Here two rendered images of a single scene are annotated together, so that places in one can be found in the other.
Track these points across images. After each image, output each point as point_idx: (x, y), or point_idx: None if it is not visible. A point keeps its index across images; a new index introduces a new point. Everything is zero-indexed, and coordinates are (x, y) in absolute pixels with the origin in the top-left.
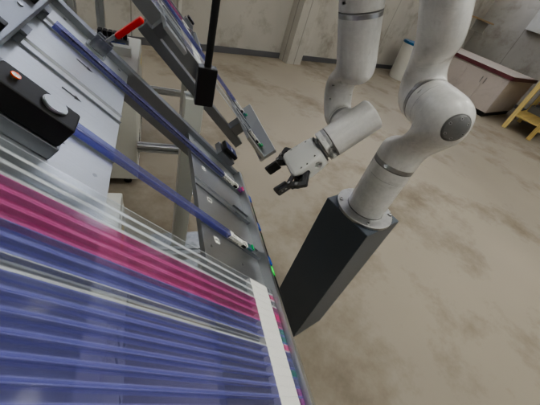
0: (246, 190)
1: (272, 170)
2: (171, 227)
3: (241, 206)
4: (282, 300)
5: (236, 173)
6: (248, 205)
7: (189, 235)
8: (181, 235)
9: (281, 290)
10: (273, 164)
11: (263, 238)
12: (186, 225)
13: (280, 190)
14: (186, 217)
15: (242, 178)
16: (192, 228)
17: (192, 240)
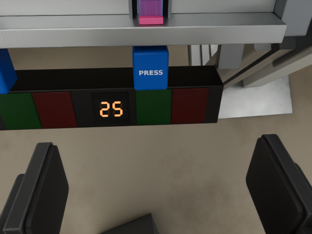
0: (143, 39)
1: (258, 191)
2: (299, 70)
3: (55, 9)
4: (136, 230)
5: (271, 18)
6: (34, 26)
7: (284, 97)
8: (263, 67)
9: (146, 230)
10: (285, 191)
11: (21, 127)
12: (276, 69)
13: (17, 180)
14: (286, 61)
15: (232, 35)
16: (299, 103)
17: (272, 101)
